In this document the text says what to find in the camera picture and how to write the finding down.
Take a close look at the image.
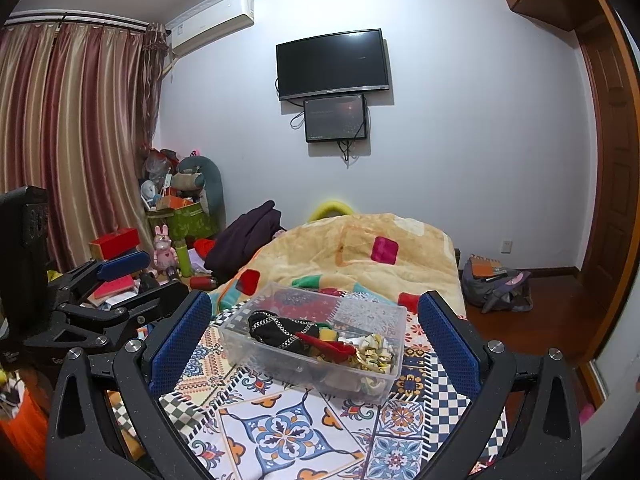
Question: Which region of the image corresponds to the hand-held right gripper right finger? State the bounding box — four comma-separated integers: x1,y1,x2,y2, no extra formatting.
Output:
415,290,583,480

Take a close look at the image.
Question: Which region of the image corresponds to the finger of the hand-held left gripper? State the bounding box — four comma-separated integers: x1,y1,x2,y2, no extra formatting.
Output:
50,280,192,332
47,251,152,307

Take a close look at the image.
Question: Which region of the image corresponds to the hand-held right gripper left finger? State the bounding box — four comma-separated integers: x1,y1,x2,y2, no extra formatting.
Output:
45,290,216,480

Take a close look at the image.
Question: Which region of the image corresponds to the clear plastic storage box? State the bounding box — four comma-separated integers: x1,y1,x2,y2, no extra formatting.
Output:
217,281,407,405

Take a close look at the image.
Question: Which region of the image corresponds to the black patterned pouch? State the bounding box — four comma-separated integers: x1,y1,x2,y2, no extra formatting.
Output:
247,311,321,356

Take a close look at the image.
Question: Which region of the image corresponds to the red cloth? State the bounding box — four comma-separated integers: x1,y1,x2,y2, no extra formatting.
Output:
295,331,358,363

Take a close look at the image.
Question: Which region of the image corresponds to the red box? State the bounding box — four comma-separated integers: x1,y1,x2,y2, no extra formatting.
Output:
89,227,140,260

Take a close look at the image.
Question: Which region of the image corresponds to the pink book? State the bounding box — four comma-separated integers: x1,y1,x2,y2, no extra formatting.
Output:
95,275,136,299

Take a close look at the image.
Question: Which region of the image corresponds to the pink bunny toy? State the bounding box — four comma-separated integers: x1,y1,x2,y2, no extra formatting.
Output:
154,225,178,271

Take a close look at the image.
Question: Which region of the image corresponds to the green bottle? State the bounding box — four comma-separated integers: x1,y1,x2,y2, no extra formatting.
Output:
176,240,193,277

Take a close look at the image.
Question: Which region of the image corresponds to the green storage box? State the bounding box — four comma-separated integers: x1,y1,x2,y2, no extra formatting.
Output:
146,202,218,251

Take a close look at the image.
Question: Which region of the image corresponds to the grey backpack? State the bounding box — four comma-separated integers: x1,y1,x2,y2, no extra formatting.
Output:
461,254,533,313

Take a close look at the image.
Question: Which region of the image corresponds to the orange notebook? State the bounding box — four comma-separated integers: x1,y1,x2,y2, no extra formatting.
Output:
470,255,502,278

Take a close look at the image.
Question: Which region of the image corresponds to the dark purple clothing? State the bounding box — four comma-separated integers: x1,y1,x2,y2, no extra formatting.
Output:
205,201,287,283

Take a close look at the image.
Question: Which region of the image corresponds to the grey shark plush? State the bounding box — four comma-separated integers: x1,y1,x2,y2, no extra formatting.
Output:
177,155,224,231

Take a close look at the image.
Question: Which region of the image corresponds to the striped red curtain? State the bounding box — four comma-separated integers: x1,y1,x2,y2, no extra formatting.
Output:
0,22,168,273

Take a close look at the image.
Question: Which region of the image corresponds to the patterned bed sheet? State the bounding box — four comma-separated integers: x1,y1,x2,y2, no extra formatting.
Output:
107,290,508,480

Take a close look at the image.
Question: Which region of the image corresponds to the yellow fleece blanket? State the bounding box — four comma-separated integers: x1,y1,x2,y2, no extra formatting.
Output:
215,212,468,318

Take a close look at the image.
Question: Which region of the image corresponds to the orange bag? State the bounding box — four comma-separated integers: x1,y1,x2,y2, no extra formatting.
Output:
0,390,51,480

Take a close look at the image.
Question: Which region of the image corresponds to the wooden door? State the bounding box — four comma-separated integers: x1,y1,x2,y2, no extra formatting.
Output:
575,0,640,361

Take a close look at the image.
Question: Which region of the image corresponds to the white air conditioner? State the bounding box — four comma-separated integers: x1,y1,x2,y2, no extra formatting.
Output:
165,0,255,58

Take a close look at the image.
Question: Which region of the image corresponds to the yellow ring toy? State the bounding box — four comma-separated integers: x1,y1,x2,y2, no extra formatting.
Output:
307,200,356,222

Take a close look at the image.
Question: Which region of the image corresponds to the white curtain rail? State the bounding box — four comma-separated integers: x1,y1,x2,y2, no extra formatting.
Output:
5,10,151,32

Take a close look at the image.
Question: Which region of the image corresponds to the small black wall monitor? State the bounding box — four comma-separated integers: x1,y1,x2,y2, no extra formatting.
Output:
303,94,368,143

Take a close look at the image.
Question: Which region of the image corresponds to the black wall television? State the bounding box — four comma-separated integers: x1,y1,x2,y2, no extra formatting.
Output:
276,29,391,102

